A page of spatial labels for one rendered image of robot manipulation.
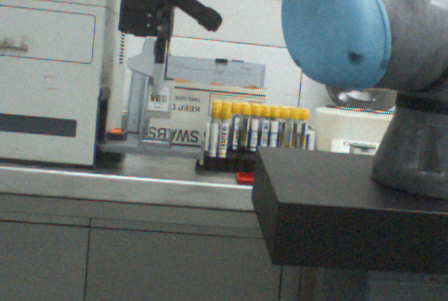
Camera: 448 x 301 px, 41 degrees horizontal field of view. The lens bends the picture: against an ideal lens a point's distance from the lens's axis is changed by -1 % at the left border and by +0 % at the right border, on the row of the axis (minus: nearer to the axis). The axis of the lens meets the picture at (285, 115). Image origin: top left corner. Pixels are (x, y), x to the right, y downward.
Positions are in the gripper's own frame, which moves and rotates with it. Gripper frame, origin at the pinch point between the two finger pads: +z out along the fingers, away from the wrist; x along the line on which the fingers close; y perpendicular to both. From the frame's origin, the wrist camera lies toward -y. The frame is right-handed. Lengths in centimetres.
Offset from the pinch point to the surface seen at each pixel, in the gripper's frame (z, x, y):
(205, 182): 13.5, 7.8, -8.5
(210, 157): 11.2, -4.2, -9.1
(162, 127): 8.5, -25.1, 1.1
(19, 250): 47, -60, 38
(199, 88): -0.3, -24.7, -5.8
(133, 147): 9.6, 3.2, 3.3
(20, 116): 6.1, 4.2, 20.7
